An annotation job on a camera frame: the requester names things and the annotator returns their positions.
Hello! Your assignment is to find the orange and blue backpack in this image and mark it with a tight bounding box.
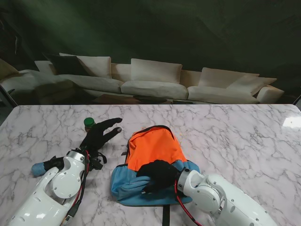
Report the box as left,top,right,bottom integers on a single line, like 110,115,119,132
110,125,201,226

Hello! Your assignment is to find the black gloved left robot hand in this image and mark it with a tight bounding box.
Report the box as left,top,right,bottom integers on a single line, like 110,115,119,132
79,117,123,153

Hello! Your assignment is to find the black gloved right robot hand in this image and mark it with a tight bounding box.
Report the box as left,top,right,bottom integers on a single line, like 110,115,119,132
136,159,183,195

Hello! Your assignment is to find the dark low coffee table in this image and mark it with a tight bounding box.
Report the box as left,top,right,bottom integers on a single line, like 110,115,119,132
133,94,171,105

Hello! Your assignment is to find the cream white sofa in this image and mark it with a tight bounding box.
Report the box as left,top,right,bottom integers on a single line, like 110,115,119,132
0,52,285,105

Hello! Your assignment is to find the cream white back pillow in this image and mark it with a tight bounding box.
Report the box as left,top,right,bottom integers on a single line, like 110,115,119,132
75,56,111,79
130,58,183,84
198,67,261,89

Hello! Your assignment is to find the coffee bottle with green cap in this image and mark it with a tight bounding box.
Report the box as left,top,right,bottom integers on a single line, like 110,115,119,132
83,117,97,134

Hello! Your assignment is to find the folded blue and black umbrella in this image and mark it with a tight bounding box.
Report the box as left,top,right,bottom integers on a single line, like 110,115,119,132
31,152,108,178

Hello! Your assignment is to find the red and black arm cable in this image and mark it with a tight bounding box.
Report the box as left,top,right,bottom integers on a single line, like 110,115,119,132
62,150,91,224
175,178,204,226

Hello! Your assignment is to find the dark brown sofa cushion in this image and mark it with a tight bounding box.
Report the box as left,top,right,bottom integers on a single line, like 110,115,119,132
43,53,90,76

